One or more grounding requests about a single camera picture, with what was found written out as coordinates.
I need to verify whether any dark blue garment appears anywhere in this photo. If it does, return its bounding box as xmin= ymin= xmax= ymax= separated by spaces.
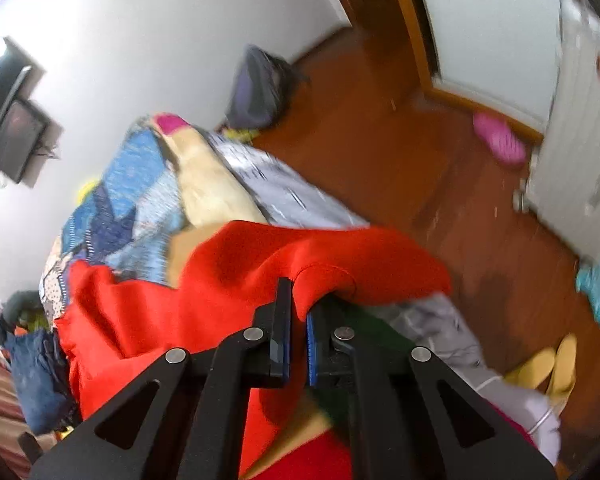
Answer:
xmin=2 ymin=327 xmax=81 ymax=436

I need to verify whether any blue patchwork blanket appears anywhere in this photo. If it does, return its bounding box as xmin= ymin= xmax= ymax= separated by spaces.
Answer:
xmin=39 ymin=115 xmax=271 ymax=321

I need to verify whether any brown wooden furniture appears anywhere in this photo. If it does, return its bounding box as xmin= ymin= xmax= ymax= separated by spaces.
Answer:
xmin=320 ymin=0 xmax=547 ymax=142

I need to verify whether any black wall television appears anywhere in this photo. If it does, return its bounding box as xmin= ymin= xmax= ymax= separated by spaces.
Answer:
xmin=0 ymin=35 xmax=63 ymax=187

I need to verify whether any yellow slipper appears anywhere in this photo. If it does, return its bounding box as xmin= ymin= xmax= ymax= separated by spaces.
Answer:
xmin=505 ymin=350 xmax=556 ymax=389
xmin=547 ymin=332 xmax=579 ymax=409

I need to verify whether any white cloth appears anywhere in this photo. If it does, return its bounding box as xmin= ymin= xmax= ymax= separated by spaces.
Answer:
xmin=480 ymin=375 xmax=563 ymax=466

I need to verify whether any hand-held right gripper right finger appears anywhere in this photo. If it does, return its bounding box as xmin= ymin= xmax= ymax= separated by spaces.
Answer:
xmin=306 ymin=294 xmax=558 ymax=480

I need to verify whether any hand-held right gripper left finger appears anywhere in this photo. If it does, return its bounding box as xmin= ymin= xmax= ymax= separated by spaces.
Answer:
xmin=30 ymin=276 xmax=295 ymax=480

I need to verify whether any red garment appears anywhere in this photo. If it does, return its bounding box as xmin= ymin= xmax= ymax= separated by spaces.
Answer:
xmin=57 ymin=220 xmax=536 ymax=480

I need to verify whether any green garment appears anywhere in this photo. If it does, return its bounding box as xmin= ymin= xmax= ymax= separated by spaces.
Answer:
xmin=315 ymin=307 xmax=417 ymax=423

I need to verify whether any grey backpack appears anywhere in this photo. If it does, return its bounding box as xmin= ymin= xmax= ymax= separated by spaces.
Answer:
xmin=226 ymin=45 xmax=309 ymax=131

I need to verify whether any pink slipper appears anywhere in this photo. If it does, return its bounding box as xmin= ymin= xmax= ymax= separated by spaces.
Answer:
xmin=472 ymin=112 xmax=527 ymax=166

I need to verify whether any white patterned bed sheet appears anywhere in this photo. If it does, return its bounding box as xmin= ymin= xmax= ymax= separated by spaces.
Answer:
xmin=207 ymin=132 xmax=483 ymax=376

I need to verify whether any striped rug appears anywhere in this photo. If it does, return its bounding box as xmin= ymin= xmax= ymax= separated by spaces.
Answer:
xmin=0 ymin=350 xmax=56 ymax=476

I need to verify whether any beige cloth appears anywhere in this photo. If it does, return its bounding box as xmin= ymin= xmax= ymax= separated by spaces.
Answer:
xmin=155 ymin=114 xmax=267 ymax=241

